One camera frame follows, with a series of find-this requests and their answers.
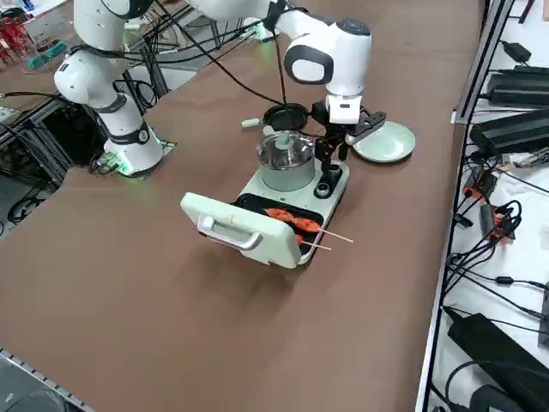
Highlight small black power adapter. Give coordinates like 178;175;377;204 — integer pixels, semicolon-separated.
500;39;534;64

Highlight red sausage skewer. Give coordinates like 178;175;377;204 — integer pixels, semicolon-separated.
294;233;333;251

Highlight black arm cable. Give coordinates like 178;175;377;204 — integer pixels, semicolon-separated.
158;0;281;106
268;0;298;113

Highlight small black frying pan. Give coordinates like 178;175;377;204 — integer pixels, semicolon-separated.
241;102;311;132

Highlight aluminium frame structure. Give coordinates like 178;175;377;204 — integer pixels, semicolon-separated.
0;90;73;191

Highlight red items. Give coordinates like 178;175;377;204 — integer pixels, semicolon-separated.
0;7;36;66

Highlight mint green multifunctional cooking machine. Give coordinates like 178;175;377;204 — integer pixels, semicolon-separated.
179;158;351;270

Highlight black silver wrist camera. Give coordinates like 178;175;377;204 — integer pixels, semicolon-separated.
344;110;388;148

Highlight mint green cooking pot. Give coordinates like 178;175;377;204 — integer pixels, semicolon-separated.
256;130;321;193

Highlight glass pot lid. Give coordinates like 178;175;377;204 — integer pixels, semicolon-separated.
256;130;317;171

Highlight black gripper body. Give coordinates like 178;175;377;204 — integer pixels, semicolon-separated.
311;99;358;141

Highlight mint green plate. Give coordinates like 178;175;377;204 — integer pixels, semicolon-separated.
352;119;417;165

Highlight grilled meat skewer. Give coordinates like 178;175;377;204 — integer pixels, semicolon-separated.
262;207;355;245

